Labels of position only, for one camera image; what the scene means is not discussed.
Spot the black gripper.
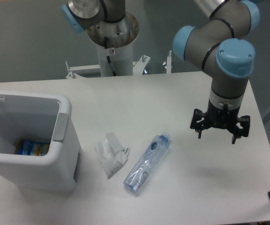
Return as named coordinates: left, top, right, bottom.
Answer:
left=190, top=101, right=251, bottom=144

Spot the white push-lid trash can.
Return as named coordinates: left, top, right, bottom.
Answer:
left=0, top=90, right=81, bottom=191

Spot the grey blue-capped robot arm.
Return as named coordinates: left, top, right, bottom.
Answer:
left=61, top=0, right=260, bottom=141

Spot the clear plastic water bottle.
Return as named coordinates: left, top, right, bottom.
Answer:
left=123, top=133, right=170, bottom=194

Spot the crumpled white plastic wrapper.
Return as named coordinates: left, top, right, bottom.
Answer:
left=94, top=133, right=130, bottom=179

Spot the blue snack package in bin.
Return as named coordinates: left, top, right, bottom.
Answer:
left=15, top=138, right=50, bottom=156

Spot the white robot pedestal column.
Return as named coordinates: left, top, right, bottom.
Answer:
left=87, top=12, right=139, bottom=77

